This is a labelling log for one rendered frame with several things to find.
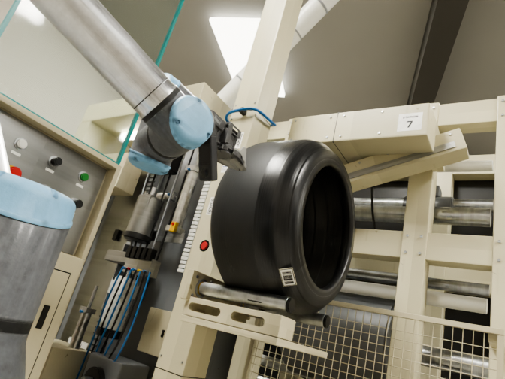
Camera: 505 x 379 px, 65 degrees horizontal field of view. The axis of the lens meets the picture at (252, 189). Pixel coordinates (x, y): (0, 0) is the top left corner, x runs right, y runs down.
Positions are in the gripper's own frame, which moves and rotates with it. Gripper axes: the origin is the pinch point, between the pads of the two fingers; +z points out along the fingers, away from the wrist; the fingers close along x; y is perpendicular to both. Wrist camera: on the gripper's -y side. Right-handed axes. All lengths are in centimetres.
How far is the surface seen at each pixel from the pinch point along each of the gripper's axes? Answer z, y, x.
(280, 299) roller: 21.8, -31.0, -8.7
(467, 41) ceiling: 230, 243, -24
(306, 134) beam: 56, 46, 14
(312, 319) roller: 50, -32, -7
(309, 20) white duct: 62, 124, 31
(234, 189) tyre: 7.9, -2.3, 7.5
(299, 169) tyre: 12.9, 6.4, -10.9
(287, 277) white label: 19.9, -24.6, -10.4
